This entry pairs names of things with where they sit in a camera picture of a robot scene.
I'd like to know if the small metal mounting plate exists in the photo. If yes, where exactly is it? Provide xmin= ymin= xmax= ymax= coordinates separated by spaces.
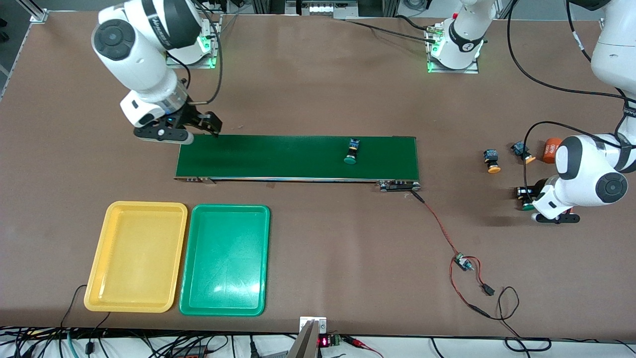
xmin=300 ymin=316 xmax=327 ymax=335

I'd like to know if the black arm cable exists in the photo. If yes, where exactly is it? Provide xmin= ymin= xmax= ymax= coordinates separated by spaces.
xmin=507 ymin=0 xmax=636 ymax=199
xmin=186 ymin=0 xmax=223 ymax=106

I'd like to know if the red wire with black plug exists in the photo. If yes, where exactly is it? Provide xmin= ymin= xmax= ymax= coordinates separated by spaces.
xmin=450 ymin=256 xmax=496 ymax=319

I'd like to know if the aluminium corner profile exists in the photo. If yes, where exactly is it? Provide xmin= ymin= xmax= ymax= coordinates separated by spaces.
xmin=15 ymin=0 xmax=49 ymax=23

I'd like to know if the yellow plastic tray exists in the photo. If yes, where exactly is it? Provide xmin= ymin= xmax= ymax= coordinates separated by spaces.
xmin=83 ymin=201 xmax=188 ymax=314

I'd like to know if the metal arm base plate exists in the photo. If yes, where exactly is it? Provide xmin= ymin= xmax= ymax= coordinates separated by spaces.
xmin=426 ymin=24 xmax=480 ymax=75
xmin=165 ymin=14 xmax=223 ymax=70

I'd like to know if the black cable with plug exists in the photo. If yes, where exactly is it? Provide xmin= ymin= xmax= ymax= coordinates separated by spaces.
xmin=84 ymin=312 xmax=111 ymax=356

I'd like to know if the black base cable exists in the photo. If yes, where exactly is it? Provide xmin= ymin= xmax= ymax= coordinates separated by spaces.
xmin=344 ymin=18 xmax=440 ymax=45

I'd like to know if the red black conveyor wire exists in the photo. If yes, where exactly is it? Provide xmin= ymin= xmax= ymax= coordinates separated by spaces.
xmin=408 ymin=190 xmax=463 ymax=259

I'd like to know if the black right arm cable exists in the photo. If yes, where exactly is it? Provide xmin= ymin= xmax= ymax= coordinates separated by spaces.
xmin=186 ymin=0 xmax=223 ymax=106

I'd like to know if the thin black looped cable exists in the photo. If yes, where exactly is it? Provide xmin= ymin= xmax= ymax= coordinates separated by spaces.
xmin=489 ymin=286 xmax=553 ymax=353

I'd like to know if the grey box with white sockets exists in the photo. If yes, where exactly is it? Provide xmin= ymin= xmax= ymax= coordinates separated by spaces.
xmin=297 ymin=0 xmax=359 ymax=16

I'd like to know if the green plastic tray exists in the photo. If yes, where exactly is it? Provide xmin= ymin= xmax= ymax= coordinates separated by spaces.
xmin=179 ymin=204 xmax=271 ymax=317

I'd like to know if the yellow mushroom push button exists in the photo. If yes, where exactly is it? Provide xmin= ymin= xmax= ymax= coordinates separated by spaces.
xmin=483 ymin=149 xmax=502 ymax=174
xmin=510 ymin=141 xmax=537 ymax=165

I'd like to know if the orange cylindrical battery cell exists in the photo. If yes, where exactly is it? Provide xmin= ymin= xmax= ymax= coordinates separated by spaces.
xmin=542 ymin=138 xmax=563 ymax=164

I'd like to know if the green conveyor belt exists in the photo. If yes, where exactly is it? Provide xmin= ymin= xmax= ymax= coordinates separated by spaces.
xmin=174 ymin=133 xmax=422 ymax=192

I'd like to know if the red clip lead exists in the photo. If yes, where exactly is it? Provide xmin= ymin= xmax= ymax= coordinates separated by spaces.
xmin=342 ymin=336 xmax=384 ymax=358

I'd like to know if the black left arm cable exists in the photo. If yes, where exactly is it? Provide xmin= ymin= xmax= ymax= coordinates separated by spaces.
xmin=507 ymin=0 xmax=636 ymax=199

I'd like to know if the grey metal post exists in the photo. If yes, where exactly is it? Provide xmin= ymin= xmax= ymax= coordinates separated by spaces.
xmin=286 ymin=320 xmax=321 ymax=358

